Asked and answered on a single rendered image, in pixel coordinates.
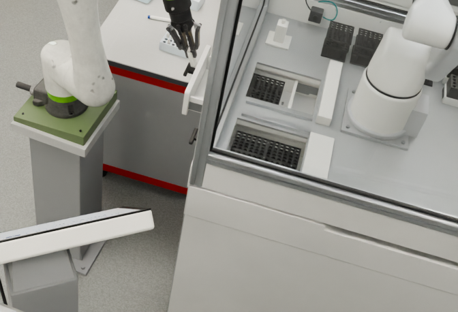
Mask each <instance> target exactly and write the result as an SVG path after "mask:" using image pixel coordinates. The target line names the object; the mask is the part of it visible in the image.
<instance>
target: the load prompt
mask: <svg viewBox="0 0 458 312"><path fill-rule="evenodd" d="M113 215H118V214H116V213H115V214H111V215H106V216H102V217H96V218H92V219H87V220H84V221H77V222H74V223H68V224H65V225H59V226H55V227H51V228H46V229H43V230H36V231H33V232H27V233H24V234H18V235H14V236H8V237H5V238H0V240H3V239H7V238H12V237H15V236H22V235H25V234H30V233H34V232H40V231H44V230H49V229H53V228H59V227H62V226H66V225H72V224H75V223H81V222H85V221H90V220H94V219H100V218H103V217H109V216H113Z"/></svg>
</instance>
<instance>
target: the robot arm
mask: <svg viewBox="0 0 458 312"><path fill-rule="evenodd" d="M162 1H163V4H164V8H165V11H166V12H168V13H169V16H170V19H171V23H170V24H168V26H167V27H166V30H167V31H168V32H169V33H170V34H171V36H172V38H173V40H174V42H175V44H176V45H177V47H178V49H179V50H184V51H185V56H186V57H187V58H189V62H190V65H191V67H195V66H196V64H197V60H196V57H197V52H196V50H197V49H198V48H199V46H200V28H201V26H202V24H201V23H199V24H198V23H196V22H195V21H194V19H193V18H192V13H191V10H190V7H191V5H192V3H191V0H162ZM57 3H58V5H59V9H60V11H61V15H62V17H63V21H64V24H65V28H66V31H67V37H68V40H55V41H52V42H49V43H47V45H45V46H44V47H43V49H42V51H41V54H40V56H41V62H42V71H43V76H44V78H43V79H42V80H41V81H40V82H39V83H38V84H33V85H32V86H31V85H28V84H25V83H22V82H17V83H16V87H17V88H19V89H23V90H26V91H29V92H30V94H31V95H32V96H33V97H34V100H33V105H34V106H43V105H45V107H46V110H47V112H48V113H49V114H50V115H52V116H54V117H57V118H60V119H70V118H74V117H77V116H79V115H81V114H82V113H83V112H85V111H86V109H87V108H88V106H90V107H100V106H103V105H105V104H107V103H108V102H109V101H110V100H111V99H112V97H113V95H114V94H115V81H114V78H113V77H112V73H111V71H110V68H109V65H108V61H107V58H106V53H105V50H104V45H103V41H102V34H101V30H100V21H99V14H98V6H97V0H57ZM193 26H194V29H195V43H194V38H193V35H192V27H193ZM175 29H176V30H177V31H178V33H179V35H178V34H177V32H176V30H175ZM179 36H180V37H179ZM186 36H187V38H186ZM187 40H188V43H189V45H188V43H187Z"/></svg>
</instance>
